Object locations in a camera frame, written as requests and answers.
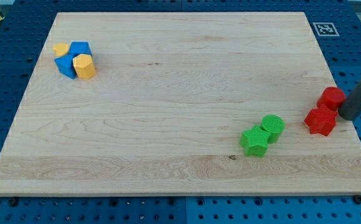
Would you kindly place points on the red star block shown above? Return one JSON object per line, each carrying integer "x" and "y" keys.
{"x": 321, "y": 120}

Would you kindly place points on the red cylinder block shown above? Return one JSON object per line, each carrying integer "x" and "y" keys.
{"x": 332, "y": 97}

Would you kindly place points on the green star block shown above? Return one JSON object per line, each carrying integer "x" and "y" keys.
{"x": 254, "y": 141}

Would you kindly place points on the green cylinder block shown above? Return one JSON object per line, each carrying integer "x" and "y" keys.
{"x": 274, "y": 125}

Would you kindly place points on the yellow hexagon block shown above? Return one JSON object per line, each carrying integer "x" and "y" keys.
{"x": 84, "y": 66}

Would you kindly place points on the blue cube block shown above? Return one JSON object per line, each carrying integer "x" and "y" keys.
{"x": 77, "y": 48}

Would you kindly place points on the blue triangle block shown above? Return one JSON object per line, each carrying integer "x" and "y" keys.
{"x": 65, "y": 66}

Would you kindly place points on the yellow heart block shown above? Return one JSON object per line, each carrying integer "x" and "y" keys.
{"x": 61, "y": 49}

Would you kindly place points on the white fiducial marker tag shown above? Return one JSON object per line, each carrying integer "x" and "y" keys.
{"x": 325, "y": 29}

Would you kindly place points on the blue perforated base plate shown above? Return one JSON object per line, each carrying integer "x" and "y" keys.
{"x": 22, "y": 36}

